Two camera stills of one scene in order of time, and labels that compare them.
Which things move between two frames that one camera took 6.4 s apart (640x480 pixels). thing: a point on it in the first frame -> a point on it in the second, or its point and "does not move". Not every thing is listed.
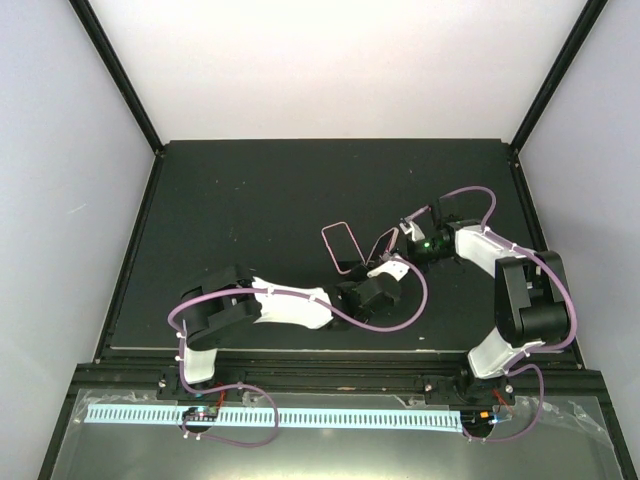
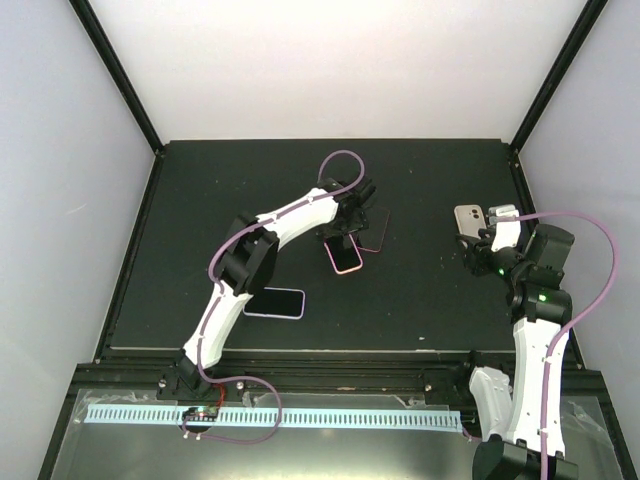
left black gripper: [354, 271] -> [358, 223]
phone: [385, 243] -> [470, 219]
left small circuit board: [201, 414] does not move
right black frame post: [588, 18] does not move
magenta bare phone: [382, 245] -> [373, 236]
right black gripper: [410, 250] -> [476, 255]
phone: [343, 247] does not move
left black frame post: [98, 37] does not move
